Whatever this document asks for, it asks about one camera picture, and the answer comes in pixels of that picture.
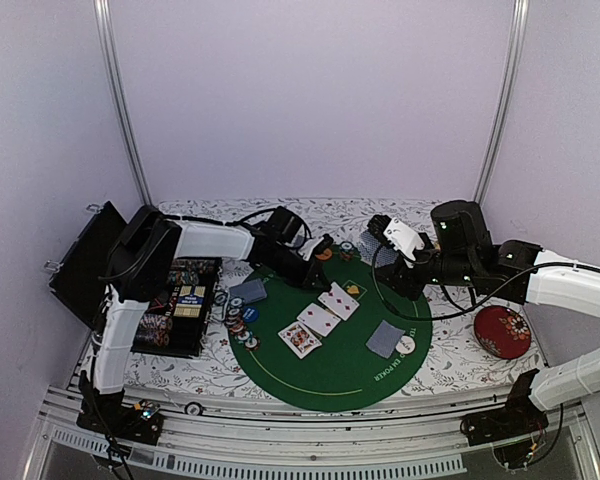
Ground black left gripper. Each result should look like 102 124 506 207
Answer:
270 244 333 293

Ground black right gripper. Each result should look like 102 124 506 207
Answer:
369 232 478 301

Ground orange big blind button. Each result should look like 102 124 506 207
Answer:
316 249 333 261

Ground blue playing card deck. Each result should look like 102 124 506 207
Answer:
358 230 398 267

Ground face-up three of diamonds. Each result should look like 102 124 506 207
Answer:
318 282 359 321

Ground stack of poker chips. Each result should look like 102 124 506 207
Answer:
339 241 356 261
214 291 261 352

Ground face-up two of diamonds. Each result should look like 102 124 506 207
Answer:
297 303 341 337

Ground face-up king card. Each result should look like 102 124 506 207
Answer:
278 321 322 359

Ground white dealer button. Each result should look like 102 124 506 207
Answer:
395 335 416 355

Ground dealt blue card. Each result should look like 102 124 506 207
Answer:
366 320 405 359
229 278 268 304

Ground blue small blind button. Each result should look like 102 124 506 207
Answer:
242 306 260 324

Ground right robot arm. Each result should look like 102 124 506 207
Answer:
367 200 600 436

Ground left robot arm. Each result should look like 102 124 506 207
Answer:
80 207 334 434

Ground boxed texas holdem cards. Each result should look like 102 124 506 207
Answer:
173 285 206 318

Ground round green poker mat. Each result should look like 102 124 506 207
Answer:
230 255 433 412

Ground floral white tablecloth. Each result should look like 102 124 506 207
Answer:
124 199 543 402

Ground red floral round pouch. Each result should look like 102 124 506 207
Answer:
473 305 532 360

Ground far chip row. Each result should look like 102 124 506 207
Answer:
167 258 215 285

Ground chip row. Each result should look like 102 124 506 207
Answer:
134 330 170 348
167 258 215 285
139 313 173 332

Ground black poker chip case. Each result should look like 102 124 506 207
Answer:
49 202 221 358

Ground upper near chip row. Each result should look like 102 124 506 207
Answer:
139 313 173 332

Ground lower near chip row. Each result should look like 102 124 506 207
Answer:
134 330 170 348

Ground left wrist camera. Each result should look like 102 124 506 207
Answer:
298 234 334 261

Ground front aluminium rail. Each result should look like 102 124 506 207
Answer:
23 386 600 479

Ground fallen chip on rail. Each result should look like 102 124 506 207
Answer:
185 402 203 416

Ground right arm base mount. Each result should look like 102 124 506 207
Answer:
460 369 549 469

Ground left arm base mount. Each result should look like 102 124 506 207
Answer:
76 383 164 446

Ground right aluminium frame post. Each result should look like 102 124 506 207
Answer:
473 0 530 206

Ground aluminium frame post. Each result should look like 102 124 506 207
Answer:
93 0 154 205
473 0 530 206

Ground left aluminium frame post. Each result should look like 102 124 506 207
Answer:
93 0 154 205

